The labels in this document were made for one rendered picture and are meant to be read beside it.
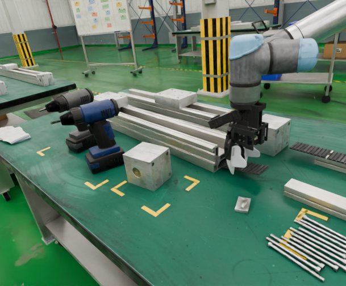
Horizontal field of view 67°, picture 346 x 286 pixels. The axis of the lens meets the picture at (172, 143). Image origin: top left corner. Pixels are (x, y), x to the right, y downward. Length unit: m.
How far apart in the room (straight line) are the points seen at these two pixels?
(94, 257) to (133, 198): 0.71
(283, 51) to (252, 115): 0.16
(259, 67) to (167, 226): 0.42
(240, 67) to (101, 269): 1.05
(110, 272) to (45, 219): 0.56
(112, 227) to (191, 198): 0.21
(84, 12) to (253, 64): 6.42
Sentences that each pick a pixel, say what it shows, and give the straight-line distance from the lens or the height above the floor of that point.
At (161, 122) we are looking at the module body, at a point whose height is 0.85.
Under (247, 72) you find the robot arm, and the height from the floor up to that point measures 1.08.
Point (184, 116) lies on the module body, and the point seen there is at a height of 0.84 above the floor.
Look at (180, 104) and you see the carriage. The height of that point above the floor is 0.88.
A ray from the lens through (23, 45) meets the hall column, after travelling 10.80.
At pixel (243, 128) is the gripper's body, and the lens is 0.68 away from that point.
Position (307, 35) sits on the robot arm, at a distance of 0.81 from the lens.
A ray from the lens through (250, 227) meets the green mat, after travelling 0.62.
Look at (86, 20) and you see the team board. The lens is 6.92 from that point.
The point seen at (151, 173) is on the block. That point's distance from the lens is 0.70.
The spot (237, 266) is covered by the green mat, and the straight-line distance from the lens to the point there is 0.55.
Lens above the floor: 1.22
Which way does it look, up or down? 26 degrees down
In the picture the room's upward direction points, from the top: 6 degrees counter-clockwise
